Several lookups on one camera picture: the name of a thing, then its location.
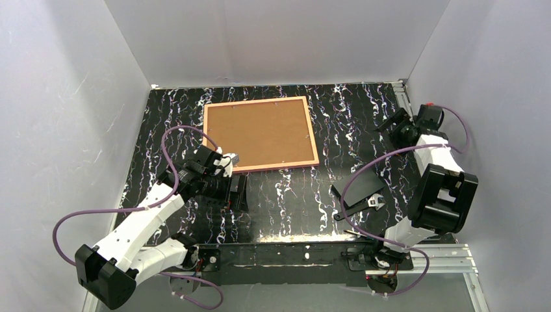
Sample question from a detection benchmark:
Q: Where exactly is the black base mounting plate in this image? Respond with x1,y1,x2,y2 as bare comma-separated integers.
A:
198,240,386,287

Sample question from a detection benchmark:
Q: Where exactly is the green handled screwdriver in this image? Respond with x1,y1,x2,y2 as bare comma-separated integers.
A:
344,230,370,239

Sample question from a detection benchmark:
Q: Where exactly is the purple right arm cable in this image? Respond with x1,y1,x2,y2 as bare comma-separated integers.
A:
339,103,471,298

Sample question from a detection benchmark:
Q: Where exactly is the aluminium rail frame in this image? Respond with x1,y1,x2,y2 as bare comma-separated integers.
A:
81,81,489,312

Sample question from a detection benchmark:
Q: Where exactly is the pink picture frame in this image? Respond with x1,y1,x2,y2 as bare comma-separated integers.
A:
203,96,320,173

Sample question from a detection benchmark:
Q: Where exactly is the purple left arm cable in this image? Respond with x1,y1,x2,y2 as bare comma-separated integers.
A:
52,125,225,311

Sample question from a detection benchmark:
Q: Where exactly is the black Mercury box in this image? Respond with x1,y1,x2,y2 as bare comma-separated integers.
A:
331,171,385,209

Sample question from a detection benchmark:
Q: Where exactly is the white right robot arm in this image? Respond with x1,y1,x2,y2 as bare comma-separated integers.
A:
370,105,478,267

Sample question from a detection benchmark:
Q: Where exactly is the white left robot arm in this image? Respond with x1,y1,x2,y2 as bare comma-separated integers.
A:
75,146,239,309

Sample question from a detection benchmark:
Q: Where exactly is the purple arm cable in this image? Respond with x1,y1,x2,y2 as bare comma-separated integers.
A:
52,125,225,311
339,103,471,298

